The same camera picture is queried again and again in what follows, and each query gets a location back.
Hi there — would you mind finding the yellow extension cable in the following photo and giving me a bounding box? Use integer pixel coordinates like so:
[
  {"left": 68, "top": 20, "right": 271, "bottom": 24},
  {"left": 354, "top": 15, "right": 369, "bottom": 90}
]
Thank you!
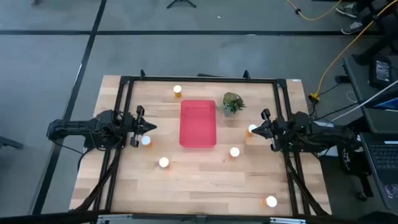
[{"left": 284, "top": 0, "right": 392, "bottom": 104}]

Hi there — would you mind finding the dark grey desk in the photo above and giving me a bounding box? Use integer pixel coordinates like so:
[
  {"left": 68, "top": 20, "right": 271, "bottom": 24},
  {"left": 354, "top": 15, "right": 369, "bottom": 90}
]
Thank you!
[{"left": 343, "top": 54, "right": 398, "bottom": 134}]

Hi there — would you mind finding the person's grey shoe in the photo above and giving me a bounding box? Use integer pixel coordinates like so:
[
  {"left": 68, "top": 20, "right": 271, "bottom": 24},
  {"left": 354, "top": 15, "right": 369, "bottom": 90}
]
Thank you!
[
  {"left": 341, "top": 21, "right": 365, "bottom": 35},
  {"left": 335, "top": 2, "right": 360, "bottom": 19}
]

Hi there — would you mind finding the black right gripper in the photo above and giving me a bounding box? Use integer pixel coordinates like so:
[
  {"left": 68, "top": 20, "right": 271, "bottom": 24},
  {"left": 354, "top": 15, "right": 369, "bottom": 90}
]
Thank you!
[{"left": 251, "top": 108, "right": 285, "bottom": 152}]

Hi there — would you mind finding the small green succulent plant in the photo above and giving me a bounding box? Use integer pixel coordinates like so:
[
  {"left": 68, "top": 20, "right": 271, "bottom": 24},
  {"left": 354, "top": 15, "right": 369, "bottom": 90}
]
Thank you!
[{"left": 219, "top": 91, "right": 247, "bottom": 116}]

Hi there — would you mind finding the black metal crossbar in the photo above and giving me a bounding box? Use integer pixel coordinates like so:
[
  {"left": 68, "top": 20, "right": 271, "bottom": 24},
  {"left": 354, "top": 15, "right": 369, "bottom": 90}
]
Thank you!
[{"left": 0, "top": 210, "right": 398, "bottom": 224}]

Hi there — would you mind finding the black power adapter with label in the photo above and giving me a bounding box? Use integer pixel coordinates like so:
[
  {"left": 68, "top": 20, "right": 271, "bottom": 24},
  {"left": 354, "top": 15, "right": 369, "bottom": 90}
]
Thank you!
[{"left": 369, "top": 55, "right": 394, "bottom": 88}]

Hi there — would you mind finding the black bag white lettering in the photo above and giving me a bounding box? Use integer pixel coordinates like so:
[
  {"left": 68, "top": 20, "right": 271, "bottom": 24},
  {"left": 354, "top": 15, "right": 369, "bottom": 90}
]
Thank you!
[{"left": 337, "top": 141, "right": 376, "bottom": 202}]

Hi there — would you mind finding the white cable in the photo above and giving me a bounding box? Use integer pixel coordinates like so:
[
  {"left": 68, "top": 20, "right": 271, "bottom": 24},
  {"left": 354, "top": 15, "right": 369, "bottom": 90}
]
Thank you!
[{"left": 330, "top": 80, "right": 398, "bottom": 122}]

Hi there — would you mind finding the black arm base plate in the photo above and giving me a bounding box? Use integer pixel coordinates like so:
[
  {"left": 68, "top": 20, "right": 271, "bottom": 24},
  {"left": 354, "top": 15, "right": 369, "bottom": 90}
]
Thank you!
[{"left": 83, "top": 136, "right": 127, "bottom": 150}]

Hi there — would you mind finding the black laptop keyboard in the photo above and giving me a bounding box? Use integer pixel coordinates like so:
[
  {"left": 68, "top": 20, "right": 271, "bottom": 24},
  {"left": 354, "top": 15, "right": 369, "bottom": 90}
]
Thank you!
[{"left": 359, "top": 132, "right": 398, "bottom": 210}]

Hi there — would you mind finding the red plastic basket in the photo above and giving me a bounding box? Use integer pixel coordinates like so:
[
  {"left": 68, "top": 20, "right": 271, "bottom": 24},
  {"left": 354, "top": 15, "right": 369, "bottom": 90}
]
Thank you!
[{"left": 179, "top": 99, "right": 218, "bottom": 149}]

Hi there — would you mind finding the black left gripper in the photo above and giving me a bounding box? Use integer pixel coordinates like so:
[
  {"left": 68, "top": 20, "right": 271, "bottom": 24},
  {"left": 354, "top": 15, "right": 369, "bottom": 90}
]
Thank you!
[{"left": 123, "top": 105, "right": 157, "bottom": 147}]

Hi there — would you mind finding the person's leg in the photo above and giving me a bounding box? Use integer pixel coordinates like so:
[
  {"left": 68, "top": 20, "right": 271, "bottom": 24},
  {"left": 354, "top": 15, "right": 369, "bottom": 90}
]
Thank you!
[{"left": 356, "top": 0, "right": 398, "bottom": 35}]

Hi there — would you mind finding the laptop with blue screen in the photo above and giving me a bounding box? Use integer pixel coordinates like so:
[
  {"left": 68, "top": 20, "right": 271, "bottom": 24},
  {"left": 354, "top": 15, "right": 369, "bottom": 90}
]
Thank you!
[{"left": 363, "top": 88, "right": 398, "bottom": 112}]

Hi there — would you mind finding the black metal table frame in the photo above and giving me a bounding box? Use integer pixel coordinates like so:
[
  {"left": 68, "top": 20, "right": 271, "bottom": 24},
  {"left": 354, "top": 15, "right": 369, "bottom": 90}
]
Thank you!
[{"left": 70, "top": 68, "right": 332, "bottom": 218}]

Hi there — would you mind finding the black desk leg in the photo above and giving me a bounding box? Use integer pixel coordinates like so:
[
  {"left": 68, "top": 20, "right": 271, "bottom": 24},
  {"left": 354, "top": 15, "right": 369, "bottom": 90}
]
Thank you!
[{"left": 353, "top": 30, "right": 398, "bottom": 66}]

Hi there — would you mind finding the black tripod base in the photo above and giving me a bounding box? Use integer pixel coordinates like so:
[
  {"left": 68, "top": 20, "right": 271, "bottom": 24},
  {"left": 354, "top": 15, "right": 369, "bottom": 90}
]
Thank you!
[{"left": 166, "top": 0, "right": 197, "bottom": 9}]

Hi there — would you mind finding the dark furniture leg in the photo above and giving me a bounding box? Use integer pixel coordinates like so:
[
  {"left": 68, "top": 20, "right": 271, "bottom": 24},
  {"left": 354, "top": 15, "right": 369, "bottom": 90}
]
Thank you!
[{"left": 0, "top": 136, "right": 24, "bottom": 151}]

